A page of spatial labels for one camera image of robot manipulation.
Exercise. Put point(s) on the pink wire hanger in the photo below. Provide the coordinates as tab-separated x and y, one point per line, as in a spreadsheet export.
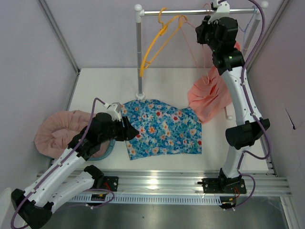
196	50

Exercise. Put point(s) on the dusty pink pleated garment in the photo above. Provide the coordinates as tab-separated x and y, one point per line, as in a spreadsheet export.
58	130

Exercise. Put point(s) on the teal plastic basket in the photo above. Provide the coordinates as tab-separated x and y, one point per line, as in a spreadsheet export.
105	150

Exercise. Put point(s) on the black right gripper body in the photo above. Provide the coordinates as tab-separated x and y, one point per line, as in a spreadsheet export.
207	35

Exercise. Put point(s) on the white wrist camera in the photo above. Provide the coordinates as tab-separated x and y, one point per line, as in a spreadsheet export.
221	8
113	111

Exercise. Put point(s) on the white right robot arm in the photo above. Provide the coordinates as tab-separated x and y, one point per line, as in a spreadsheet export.
220	35

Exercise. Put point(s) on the white and silver clothes rack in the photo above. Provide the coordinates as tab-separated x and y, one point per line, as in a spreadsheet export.
140	12

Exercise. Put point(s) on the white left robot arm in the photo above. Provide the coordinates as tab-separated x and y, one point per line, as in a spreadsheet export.
37	203

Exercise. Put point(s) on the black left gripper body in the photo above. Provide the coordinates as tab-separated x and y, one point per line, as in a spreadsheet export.
116	130

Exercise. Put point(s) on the blue floral garment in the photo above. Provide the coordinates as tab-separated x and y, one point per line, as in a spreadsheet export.
163	129

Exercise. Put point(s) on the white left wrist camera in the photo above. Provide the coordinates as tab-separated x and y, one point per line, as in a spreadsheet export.
113	111

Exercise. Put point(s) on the blue wire hanger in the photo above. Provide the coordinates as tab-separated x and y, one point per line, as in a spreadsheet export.
247	23

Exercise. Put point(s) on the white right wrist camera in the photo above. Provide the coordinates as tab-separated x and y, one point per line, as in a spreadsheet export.
221	8

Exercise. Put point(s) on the aluminium mounting rail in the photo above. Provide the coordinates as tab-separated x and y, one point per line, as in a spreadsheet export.
156	182

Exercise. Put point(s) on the white slotted cable duct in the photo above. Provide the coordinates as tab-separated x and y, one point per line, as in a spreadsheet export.
147	199

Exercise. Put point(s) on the salmon pink skirt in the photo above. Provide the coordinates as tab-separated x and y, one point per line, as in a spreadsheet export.
208	95

